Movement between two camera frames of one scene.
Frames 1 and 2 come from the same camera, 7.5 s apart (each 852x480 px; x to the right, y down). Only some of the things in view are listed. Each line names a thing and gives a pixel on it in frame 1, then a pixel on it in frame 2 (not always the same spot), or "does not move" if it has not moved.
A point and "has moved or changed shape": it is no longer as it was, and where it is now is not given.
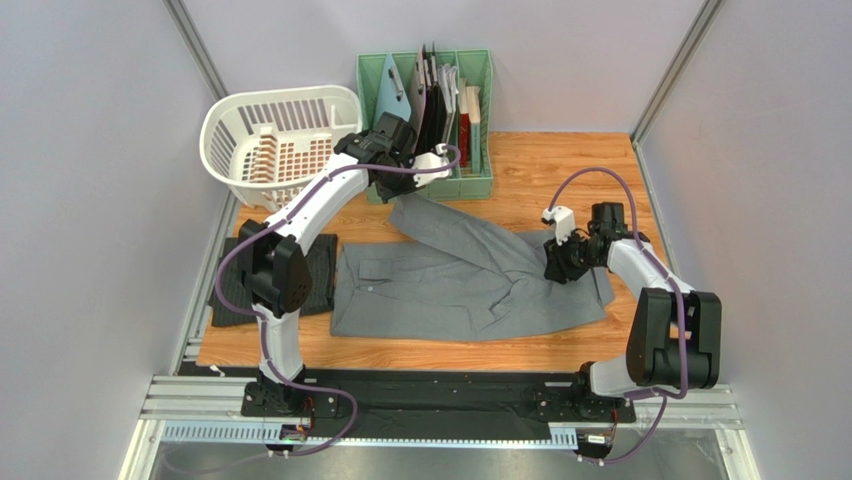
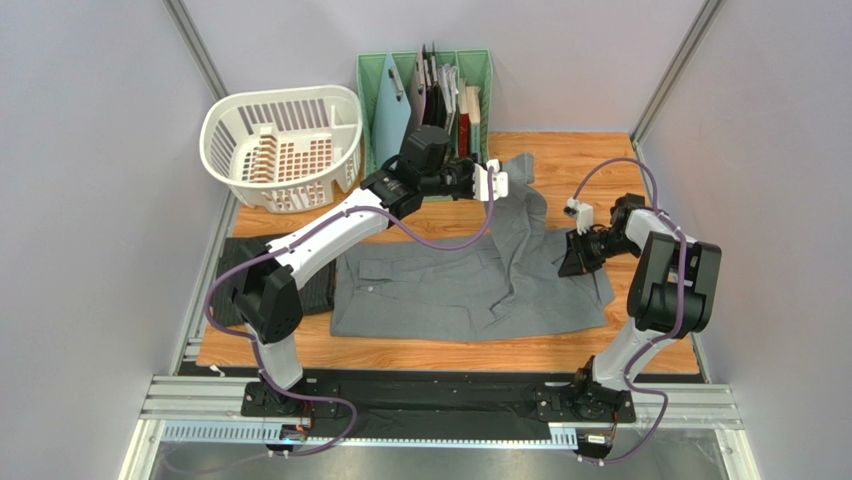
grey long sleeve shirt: (459, 278) has moved or changed shape
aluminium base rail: (221, 400) does not move
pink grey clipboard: (419, 103) does not move
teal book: (473, 108) does not move
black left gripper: (387, 194) to (469, 164)
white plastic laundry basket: (274, 146) does not move
